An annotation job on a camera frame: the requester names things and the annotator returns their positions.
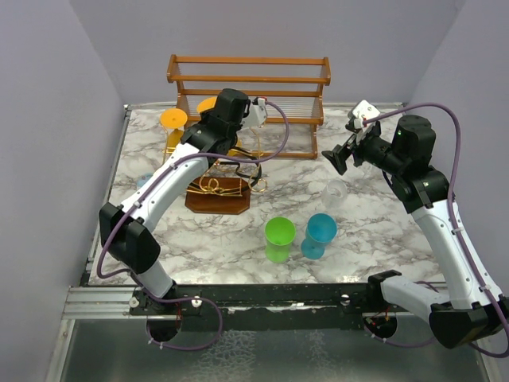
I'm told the clear glass cup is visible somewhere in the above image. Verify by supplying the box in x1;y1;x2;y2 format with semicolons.
321;180;348;209

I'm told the gold wire wine glass rack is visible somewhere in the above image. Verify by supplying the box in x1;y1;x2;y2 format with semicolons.
185;128;266;215

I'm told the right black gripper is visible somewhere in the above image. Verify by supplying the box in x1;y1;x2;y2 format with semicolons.
323;123;406;175

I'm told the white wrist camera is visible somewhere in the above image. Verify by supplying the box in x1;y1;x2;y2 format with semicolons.
244;97;267;128
346;99;381;144

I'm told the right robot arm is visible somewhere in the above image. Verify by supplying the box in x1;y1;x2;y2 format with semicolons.
322;115;508;349

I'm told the black base frame bar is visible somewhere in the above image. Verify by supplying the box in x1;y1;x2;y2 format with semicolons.
129;283;400;332

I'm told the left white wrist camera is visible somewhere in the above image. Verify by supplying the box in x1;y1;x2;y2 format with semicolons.
244;97;267;128

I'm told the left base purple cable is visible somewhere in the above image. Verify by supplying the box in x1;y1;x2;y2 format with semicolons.
146;296;225;352

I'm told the green plastic wine glass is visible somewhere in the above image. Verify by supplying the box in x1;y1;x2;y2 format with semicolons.
264;216;296;263

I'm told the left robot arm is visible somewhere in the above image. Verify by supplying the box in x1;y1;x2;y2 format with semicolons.
99;88;251;314

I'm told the orange wine glass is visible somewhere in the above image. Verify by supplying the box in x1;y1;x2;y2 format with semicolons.
196;95;239;156
160;107;188;161

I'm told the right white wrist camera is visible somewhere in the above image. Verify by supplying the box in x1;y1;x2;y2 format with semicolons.
346;99;381;144

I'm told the blue plastic wine glass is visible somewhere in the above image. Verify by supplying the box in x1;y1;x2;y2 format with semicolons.
301;213;337;260

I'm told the wooden shelf rack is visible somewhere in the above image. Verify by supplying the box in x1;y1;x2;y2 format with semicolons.
166;54;332;159

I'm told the blue packaged item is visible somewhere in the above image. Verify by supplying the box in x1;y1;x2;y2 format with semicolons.
136;173;153;189

